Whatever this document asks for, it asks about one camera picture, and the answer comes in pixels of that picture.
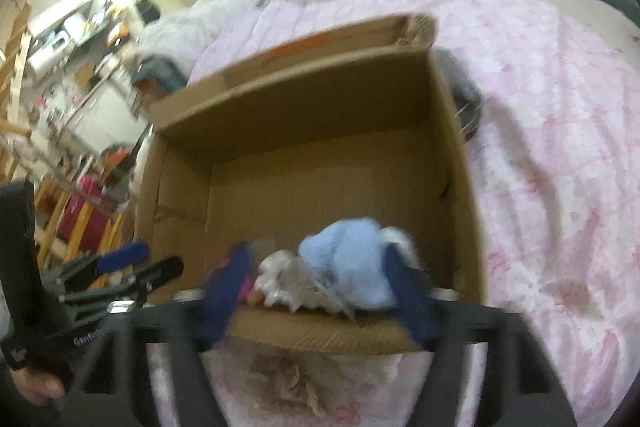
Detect white water heater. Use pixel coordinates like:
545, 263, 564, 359
25, 32, 71, 80

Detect black hanging garment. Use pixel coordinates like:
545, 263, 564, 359
136, 0, 161, 25

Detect pink patterned blanket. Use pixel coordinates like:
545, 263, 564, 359
145, 0, 640, 427

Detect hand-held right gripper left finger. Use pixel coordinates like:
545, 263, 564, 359
65, 242, 256, 427

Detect dark cloth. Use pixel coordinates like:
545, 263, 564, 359
440, 49, 485, 142

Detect beige scrunchie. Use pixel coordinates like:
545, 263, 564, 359
250, 351, 327, 419

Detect blue folded clothes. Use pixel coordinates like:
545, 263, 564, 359
132, 57, 188, 96

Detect clear plastic packet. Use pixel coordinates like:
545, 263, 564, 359
277, 257, 362, 323

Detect grey floral duvet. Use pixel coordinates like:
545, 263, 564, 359
132, 0, 281, 72

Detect brown cardboard box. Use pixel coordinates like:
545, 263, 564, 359
136, 13, 488, 354

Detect yellow and red rack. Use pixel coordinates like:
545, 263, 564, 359
35, 174, 126, 264

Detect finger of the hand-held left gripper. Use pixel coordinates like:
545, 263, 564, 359
62, 243, 151, 283
65, 256, 185, 305

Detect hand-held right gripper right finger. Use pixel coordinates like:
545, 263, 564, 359
382, 242, 576, 427

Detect person's left hand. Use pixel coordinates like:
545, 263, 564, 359
10, 357, 67, 406

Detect blue fluffy cloth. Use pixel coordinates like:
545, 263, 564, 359
298, 218, 396, 310

